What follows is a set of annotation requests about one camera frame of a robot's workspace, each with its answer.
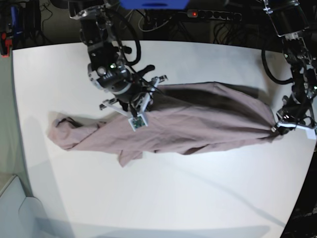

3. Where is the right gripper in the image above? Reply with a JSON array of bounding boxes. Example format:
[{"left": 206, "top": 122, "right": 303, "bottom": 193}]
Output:
[{"left": 88, "top": 64, "right": 155, "bottom": 111}]

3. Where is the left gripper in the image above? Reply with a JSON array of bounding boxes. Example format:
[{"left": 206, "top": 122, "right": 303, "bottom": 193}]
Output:
[{"left": 276, "top": 94, "right": 315, "bottom": 125}]

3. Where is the mauve t-shirt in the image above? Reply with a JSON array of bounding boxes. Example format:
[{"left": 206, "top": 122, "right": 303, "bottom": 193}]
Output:
[{"left": 48, "top": 82, "right": 280, "bottom": 166}]

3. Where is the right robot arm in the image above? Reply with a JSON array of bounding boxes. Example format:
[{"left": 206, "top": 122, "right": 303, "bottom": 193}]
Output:
[{"left": 68, "top": 0, "right": 155, "bottom": 113}]

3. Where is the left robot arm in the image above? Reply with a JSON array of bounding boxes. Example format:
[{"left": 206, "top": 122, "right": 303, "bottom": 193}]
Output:
[{"left": 261, "top": 0, "right": 317, "bottom": 135}]

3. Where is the blue plastic bin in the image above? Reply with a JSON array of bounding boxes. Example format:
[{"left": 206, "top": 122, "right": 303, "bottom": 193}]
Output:
[{"left": 120, "top": 0, "right": 189, "bottom": 9}]

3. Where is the black power strip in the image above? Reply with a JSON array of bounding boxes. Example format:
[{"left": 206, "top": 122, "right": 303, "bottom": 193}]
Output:
[{"left": 186, "top": 9, "right": 242, "bottom": 21}]

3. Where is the red and black clamp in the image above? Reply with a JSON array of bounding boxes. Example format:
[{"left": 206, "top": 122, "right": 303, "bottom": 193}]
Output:
[{"left": 0, "top": 32, "right": 12, "bottom": 58}]

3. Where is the grey side table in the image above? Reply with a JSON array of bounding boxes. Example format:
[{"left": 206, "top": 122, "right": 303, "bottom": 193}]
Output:
[{"left": 0, "top": 176, "right": 46, "bottom": 238}]

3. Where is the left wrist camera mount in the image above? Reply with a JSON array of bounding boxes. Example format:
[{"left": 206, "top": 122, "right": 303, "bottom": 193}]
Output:
[{"left": 271, "top": 120, "right": 317, "bottom": 140}]

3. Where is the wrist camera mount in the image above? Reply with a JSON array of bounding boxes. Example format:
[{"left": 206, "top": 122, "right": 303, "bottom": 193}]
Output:
[
  {"left": 271, "top": 120, "right": 317, "bottom": 140},
  {"left": 99, "top": 75, "right": 168, "bottom": 131}
]

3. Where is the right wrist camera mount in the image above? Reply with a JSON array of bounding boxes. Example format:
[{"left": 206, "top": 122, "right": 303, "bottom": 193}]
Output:
[{"left": 99, "top": 75, "right": 168, "bottom": 131}]

